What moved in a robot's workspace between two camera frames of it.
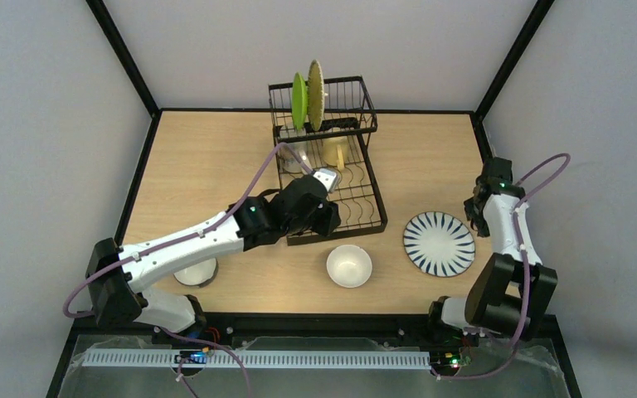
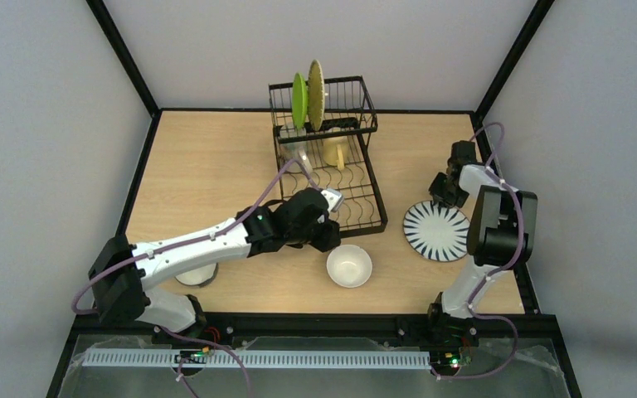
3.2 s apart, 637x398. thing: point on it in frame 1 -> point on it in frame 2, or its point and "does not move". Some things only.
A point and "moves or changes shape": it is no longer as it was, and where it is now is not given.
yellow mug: [335, 150] does not move
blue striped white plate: [439, 244] moves or changes shape
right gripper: [476, 208] -> [446, 190]
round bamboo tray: [315, 95] does not move
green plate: [299, 101] does not move
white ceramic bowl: [349, 266] does not move
